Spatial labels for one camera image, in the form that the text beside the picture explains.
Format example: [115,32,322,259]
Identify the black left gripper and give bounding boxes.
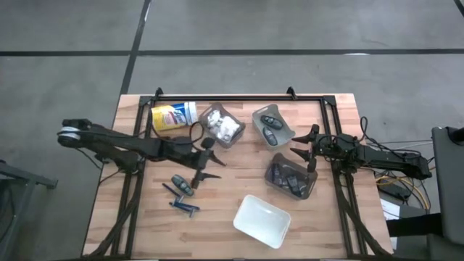
[180,136,228,190]

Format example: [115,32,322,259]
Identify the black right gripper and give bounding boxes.
[289,123,360,174]

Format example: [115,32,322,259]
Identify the smoke translucent plastic bin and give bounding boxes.
[264,152,319,201]
[198,102,247,149]

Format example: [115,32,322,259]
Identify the grey oval deodorant stick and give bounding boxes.
[260,115,284,131]
[170,174,195,197]

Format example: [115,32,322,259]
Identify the white clear-wrapped packet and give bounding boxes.
[216,128,235,141]
[207,109,223,128]
[221,117,241,133]

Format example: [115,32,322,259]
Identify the grey handheld vacuum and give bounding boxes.
[262,126,279,147]

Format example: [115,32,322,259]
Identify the white plastic bin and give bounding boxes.
[232,194,292,250]

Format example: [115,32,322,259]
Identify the black travel bottle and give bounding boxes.
[286,175,305,199]

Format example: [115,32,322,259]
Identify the light grey translucent bin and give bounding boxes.
[252,104,296,151]

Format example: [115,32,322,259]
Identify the yellow white wipes canister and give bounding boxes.
[151,101,199,132]

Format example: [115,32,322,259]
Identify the black power adapter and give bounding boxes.
[378,183,413,201]

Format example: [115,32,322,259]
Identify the white paper label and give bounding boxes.
[380,198,402,221]

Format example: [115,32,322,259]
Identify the dark grey chair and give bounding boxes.
[386,212,464,261]

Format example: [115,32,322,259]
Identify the grey equipment cart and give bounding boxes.
[431,125,464,247]

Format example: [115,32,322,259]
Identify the grey metal stand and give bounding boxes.
[0,159,59,261]

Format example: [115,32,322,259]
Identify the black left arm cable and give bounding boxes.
[148,108,204,146]

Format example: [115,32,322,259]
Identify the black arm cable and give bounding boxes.
[148,108,204,146]
[360,115,381,146]

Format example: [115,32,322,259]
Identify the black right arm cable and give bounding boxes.
[360,115,381,146]

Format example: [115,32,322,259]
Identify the black aluminium rig frame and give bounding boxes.
[82,93,394,260]

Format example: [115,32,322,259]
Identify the yellow cable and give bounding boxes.
[375,165,432,212]

